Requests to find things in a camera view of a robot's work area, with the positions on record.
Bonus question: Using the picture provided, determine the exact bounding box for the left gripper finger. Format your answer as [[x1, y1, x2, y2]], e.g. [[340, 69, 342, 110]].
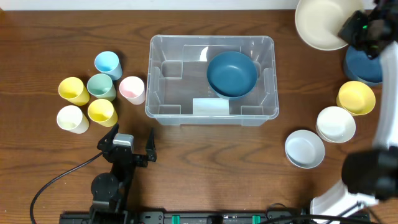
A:
[[97, 123, 119, 150], [146, 128, 157, 162]]

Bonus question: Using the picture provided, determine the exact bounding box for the dark blue bowl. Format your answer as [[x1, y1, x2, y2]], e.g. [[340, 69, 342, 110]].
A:
[[206, 51, 257, 100], [343, 46, 382, 86]]

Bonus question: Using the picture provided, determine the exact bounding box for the beige large bowl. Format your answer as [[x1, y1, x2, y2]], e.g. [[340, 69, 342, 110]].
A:
[[295, 0, 364, 51]]

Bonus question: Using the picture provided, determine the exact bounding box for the yellow small bowl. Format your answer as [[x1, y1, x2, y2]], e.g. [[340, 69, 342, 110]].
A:
[[336, 81, 376, 116]]

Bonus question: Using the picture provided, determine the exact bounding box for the white small bowl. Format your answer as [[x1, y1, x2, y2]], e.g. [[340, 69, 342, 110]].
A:
[[315, 106, 356, 143]]

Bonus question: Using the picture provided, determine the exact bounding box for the light grey small bowl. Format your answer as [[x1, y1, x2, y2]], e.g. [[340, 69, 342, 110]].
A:
[[284, 129, 325, 169]]

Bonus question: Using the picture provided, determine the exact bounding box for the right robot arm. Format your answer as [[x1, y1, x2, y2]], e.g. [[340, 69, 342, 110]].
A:
[[286, 1, 397, 223]]

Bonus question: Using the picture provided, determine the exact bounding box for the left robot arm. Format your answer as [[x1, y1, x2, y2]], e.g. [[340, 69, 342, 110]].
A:
[[88, 124, 157, 224]]

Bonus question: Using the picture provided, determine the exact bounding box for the clear plastic storage container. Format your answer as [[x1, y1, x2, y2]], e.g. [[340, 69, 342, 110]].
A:
[[145, 35, 279, 126]]

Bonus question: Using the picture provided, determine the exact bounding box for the yellow cup near front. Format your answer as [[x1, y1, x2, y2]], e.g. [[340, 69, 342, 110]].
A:
[[88, 99, 118, 127]]

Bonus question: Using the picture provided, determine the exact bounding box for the yellow cup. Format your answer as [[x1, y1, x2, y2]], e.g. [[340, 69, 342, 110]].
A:
[[58, 77, 90, 106], [88, 99, 118, 127]]

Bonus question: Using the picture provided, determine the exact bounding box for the cream white cup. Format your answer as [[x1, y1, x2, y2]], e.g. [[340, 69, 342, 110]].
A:
[[57, 105, 90, 134]]

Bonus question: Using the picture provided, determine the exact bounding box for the green cup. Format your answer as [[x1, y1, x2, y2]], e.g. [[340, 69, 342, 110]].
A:
[[87, 73, 116, 101]]

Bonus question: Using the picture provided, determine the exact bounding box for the pink cup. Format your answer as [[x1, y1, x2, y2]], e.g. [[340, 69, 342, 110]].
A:
[[119, 76, 146, 105]]

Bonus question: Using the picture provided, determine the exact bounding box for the yellow cup far left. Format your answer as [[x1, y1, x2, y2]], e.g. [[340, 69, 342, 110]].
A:
[[58, 77, 90, 106]]

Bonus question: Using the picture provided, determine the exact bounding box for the light blue cup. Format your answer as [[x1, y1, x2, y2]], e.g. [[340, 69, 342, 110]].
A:
[[94, 51, 123, 81]]

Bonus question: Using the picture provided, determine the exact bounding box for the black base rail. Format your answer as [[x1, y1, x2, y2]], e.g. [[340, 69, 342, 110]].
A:
[[58, 210, 371, 224]]

